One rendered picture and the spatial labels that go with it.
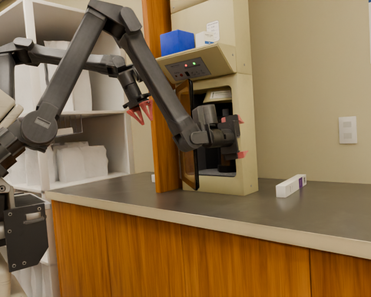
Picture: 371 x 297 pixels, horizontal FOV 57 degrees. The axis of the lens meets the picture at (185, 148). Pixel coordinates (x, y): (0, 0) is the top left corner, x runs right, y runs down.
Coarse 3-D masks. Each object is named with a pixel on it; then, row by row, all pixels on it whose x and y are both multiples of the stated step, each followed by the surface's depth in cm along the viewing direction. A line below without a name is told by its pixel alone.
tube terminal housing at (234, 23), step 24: (216, 0) 133; (240, 0) 132; (192, 24) 142; (240, 24) 132; (240, 48) 132; (240, 72) 131; (240, 96) 131; (240, 144) 132; (240, 168) 133; (216, 192) 141; (240, 192) 134
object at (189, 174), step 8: (176, 88) 145; (184, 88) 128; (184, 96) 129; (184, 104) 130; (192, 104) 120; (184, 152) 138; (192, 152) 123; (184, 160) 140; (192, 160) 124; (184, 168) 141; (192, 168) 126; (184, 176) 143; (192, 176) 127; (192, 184) 128
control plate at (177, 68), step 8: (168, 64) 140; (176, 64) 138; (184, 64) 136; (192, 64) 134; (200, 64) 132; (176, 72) 142; (184, 72) 139; (200, 72) 135; (208, 72) 133; (176, 80) 146
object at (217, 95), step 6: (210, 90) 143; (216, 90) 141; (222, 90) 140; (228, 90) 140; (210, 96) 141; (216, 96) 140; (222, 96) 139; (228, 96) 139; (204, 102) 144; (210, 102) 153; (216, 102) 155; (222, 102) 155; (228, 102) 155
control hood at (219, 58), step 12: (204, 48) 125; (216, 48) 122; (228, 48) 126; (156, 60) 141; (168, 60) 138; (180, 60) 135; (204, 60) 129; (216, 60) 127; (228, 60) 126; (168, 72) 144; (216, 72) 132; (228, 72) 129
